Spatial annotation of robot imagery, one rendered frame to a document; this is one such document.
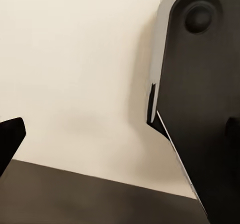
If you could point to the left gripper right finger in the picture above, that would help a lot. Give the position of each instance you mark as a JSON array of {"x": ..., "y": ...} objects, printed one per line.
[{"x": 232, "y": 133}]

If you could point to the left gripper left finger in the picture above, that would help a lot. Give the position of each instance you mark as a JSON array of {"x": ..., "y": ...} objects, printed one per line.
[{"x": 12, "y": 134}]

